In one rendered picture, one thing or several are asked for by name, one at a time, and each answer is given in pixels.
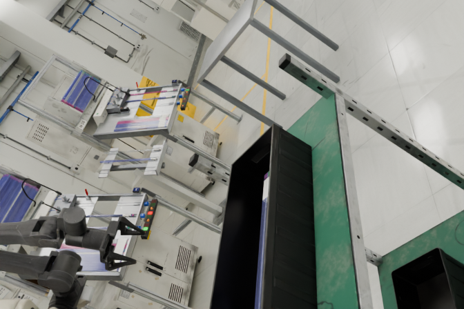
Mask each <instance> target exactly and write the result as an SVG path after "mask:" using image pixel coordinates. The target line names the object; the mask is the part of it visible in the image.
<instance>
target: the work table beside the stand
mask: <svg viewBox="0 0 464 309"><path fill-rule="evenodd" d="M264 1H266V2H267V3H268V4H269V5H271V6H272V7H274V8H275V9H276V10H278V11H279V12H281V13H282V14H283V15H285V16H286V17H288V18H289V19H290V20H292V21H293V22H295V23H296V24H298V25H299V26H300V27H302V28H303V29H305V30H306V31H307V32H309V33H310V34H312V35H313V36H314V37H316V38H317V39H319V40H320V41H321V42H323V43H324V44H326V45H327V46H329V47H330V48H331V49H332V50H334V51H337V49H339V45H338V44H336V43H335V42H333V41H332V40H331V39H329V38H328V37H326V36H325V35H323V33H321V32H319V31H318V30H316V29H315V28H314V27H313V26H311V25H310V24H308V23H307V22H306V21H304V20H303V19H301V18H300V17H299V16H297V15H296V14H294V13H293V12H292V11H290V10H289V9H288V8H286V7H284V6H283V5H282V4H281V3H279V2H278V1H276V0H264ZM256 3H257V0H246V1H245V2H244V3H243V4H242V5H241V6H240V8H239V9H238V11H237V12H236V13H235V14H234V15H233V17H232V18H231V20H230V21H229V22H228V23H227V24H226V25H225V27H224V28H223V30H222V31H221V32H220V34H219V35H218V36H217V37H216V38H215V40H214V41H213V43H212V44H211V45H210V46H209V47H208V49H207V51H206V54H205V57H204V60H203V63H202V67H201V70H200V73H199V76H198V78H197V83H199V84H200V85H202V86H204V87H205V88H207V89H208V90H210V91H211V92H214V93H215V94H217V95H218V96H220V97H222V98H223V99H225V100H227V101H228V102H230V103H232V104H233V105H235V106H236V107H238V108H239V109H241V110H243V111H245V112H246V113H248V114H250V115H251V116H252V117H255V118H256V119H258V120H259V121H261V122H262V123H264V124H266V125H268V126H269V127H270V126H271V125H272V124H273V123H274V124H276V125H277V126H279V127H281V128H283V127H282V126H280V125H279V124H277V123H276V122H274V121H272V120H271V119H269V118H268V117H266V116H264V115H263V114H261V113H259V112H258V111H256V110H254V109H253V108H251V107H250V106H248V105H247V104H245V103H243V102H241V101H240V100H238V99H236V98H235V97H233V96H232V95H230V94H229V93H227V92H225V91H223V90H222V89H221V88H219V87H217V86H215V85H214V84H212V83H211V82H209V81H207V80H206V79H205V77H206V76H207V74H208V73H210V71H211V70H212V69H213V68H214V66H215V65H216V64H217V63H218V61H219V60H220V61H222V62H223V63H225V64H226V65H228V66H230V67H231V68H233V69H234V70H236V71H238V72H239V73H240V74H243V75H244V76H245V77H247V78H248V79H250V80H252V81H253V82H255V83H256V84H258V85H259V86H261V87H263V88H264V89H265V90H268V91H269V92H270V93H272V94H274V95H275V96H277V97H278V98H280V99H281V100H284V99H285V98H286V95H285V94H284V93H282V92H280V91H279V90H277V89H276V88H274V87H273V86H271V85H269V84H268V83H267V82H265V81H263V80H262V79H260V78H259V77H257V76H255V75H254V74H253V73H251V72H249V71H248V70H246V69H245V68H243V67H242V66H240V65H238V64H237V63H236V62H234V61H232V60H231V59H229V58H228V57H226V56H224V54H225V53H226V52H227V51H228V49H229V48H230V47H231V46H232V45H233V44H234V43H235V41H236V40H237V39H238V37H239V36H240V35H241V34H242V33H243V32H244V31H245V29H246V28H247V27H248V26H249V24H250V25H251V26H253V27H254V28H255V29H257V30H259V31H260V32H261V33H263V34H265V35H266V36H268V38H270V39H272V40H273V41H275V42H276V43H278V44H279V45H281V46H282V47H283V48H285V49H286V50H288V51H289V52H291V53H292V54H294V55H295V56H297V57H298V58H299V59H301V60H303V61H304V62H305V63H307V64H308V65H310V66H311V67H312V68H314V69H316V70H317V71H318V72H320V73H321V74H323V75H324V76H326V77H327V78H329V79H331V80H332V81H333V82H334V83H338V82H339V81H340V77H339V76H338V75H336V74H335V73H333V72H332V71H330V70H329V69H328V68H326V67H324V66H323V65H322V64H321V63H319V62H317V61H316V60H315V59H313V58H312V57H310V56H309V55H307V54H306V53H304V52H303V51H301V50H300V49H299V48H297V47H295V46H294V45H293V44H292V43H290V42H288V41H287V40H286V39H284V38H283V37H281V36H280V35H278V34H277V33H276V32H274V31H272V30H271V29H270V28H268V27H267V26H265V25H264V24H263V23H261V22H259V21H258V20H257V19H255V18H254V13H255V7H256Z"/></svg>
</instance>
